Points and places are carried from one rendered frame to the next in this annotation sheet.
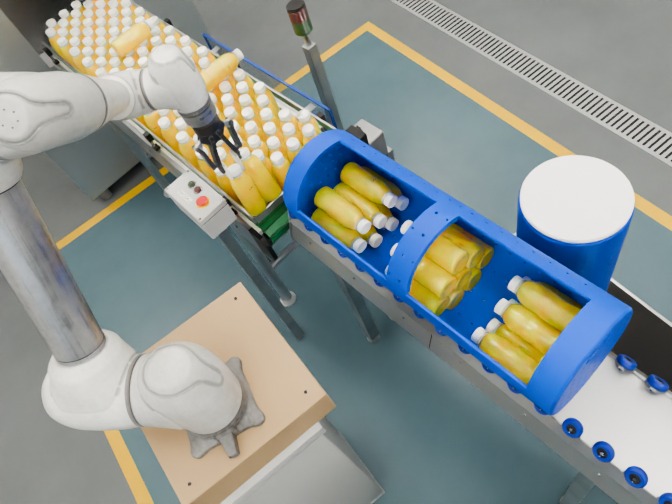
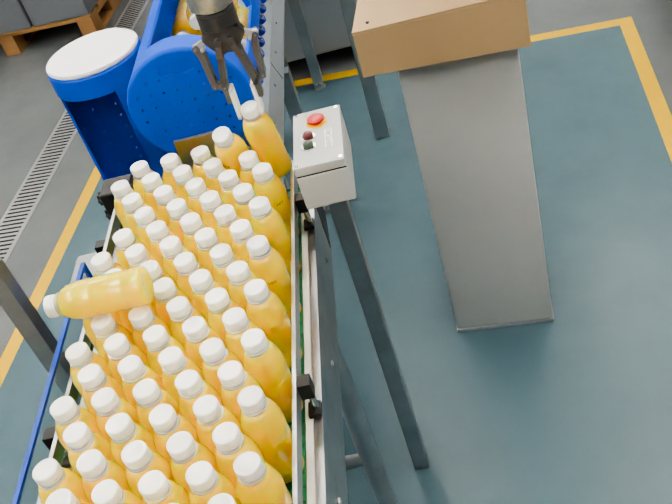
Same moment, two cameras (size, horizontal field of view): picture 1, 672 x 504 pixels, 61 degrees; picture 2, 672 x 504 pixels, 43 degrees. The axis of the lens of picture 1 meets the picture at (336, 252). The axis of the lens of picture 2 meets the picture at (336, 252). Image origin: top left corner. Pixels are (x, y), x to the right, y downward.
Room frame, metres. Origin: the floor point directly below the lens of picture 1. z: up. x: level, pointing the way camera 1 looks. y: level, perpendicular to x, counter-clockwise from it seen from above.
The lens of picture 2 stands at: (2.50, 1.05, 1.97)
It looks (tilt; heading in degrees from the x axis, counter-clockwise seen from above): 39 degrees down; 212
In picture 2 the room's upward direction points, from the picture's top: 19 degrees counter-clockwise
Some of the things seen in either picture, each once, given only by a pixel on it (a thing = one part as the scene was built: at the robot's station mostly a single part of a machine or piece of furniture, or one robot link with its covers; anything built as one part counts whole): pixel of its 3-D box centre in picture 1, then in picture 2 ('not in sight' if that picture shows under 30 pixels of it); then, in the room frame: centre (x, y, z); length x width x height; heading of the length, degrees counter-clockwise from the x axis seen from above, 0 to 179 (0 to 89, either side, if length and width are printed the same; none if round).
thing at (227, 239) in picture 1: (261, 285); (382, 341); (1.25, 0.32, 0.50); 0.04 x 0.04 x 1.00; 23
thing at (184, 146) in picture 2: not in sight; (204, 157); (1.17, -0.03, 0.99); 0.10 x 0.02 x 0.12; 113
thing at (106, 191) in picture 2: (353, 146); (126, 202); (1.29, -0.20, 0.95); 0.10 x 0.07 x 0.10; 113
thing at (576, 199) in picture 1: (575, 197); (92, 53); (0.72, -0.63, 1.03); 0.28 x 0.28 x 0.01
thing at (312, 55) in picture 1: (344, 149); (109, 439); (1.66, -0.21, 0.55); 0.04 x 0.04 x 1.10; 23
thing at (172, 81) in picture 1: (172, 78); not in sight; (1.22, 0.18, 1.51); 0.13 x 0.11 x 0.16; 72
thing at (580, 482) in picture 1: (578, 489); (306, 144); (0.17, -0.37, 0.31); 0.06 x 0.06 x 0.63; 23
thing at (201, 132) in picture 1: (209, 128); (221, 28); (1.22, 0.17, 1.33); 0.08 x 0.07 x 0.09; 112
